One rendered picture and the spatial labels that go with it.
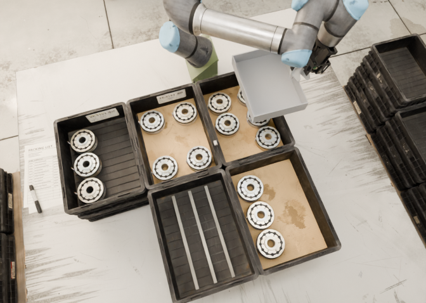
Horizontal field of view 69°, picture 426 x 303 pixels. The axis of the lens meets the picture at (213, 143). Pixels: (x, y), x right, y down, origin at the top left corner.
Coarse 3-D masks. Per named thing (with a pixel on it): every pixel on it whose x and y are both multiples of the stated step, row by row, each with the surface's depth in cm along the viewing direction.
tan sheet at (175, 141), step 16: (144, 112) 137; (160, 112) 137; (176, 128) 134; (192, 128) 134; (160, 144) 131; (176, 144) 131; (192, 144) 131; (208, 144) 131; (176, 160) 128; (176, 176) 126
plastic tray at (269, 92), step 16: (240, 64) 120; (256, 64) 120; (272, 64) 120; (240, 80) 113; (256, 80) 118; (272, 80) 117; (288, 80) 117; (256, 96) 115; (272, 96) 115; (288, 96) 114; (304, 96) 109; (256, 112) 112; (272, 112) 107; (288, 112) 111
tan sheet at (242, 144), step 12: (204, 96) 140; (240, 108) 137; (240, 120) 135; (216, 132) 133; (240, 132) 133; (252, 132) 133; (228, 144) 131; (240, 144) 131; (252, 144) 131; (228, 156) 129; (240, 156) 129
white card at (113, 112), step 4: (100, 112) 128; (104, 112) 128; (108, 112) 129; (112, 112) 130; (116, 112) 131; (88, 116) 127; (92, 116) 128; (96, 116) 129; (100, 116) 130; (104, 116) 131; (108, 116) 132; (112, 116) 133; (92, 120) 131; (96, 120) 132
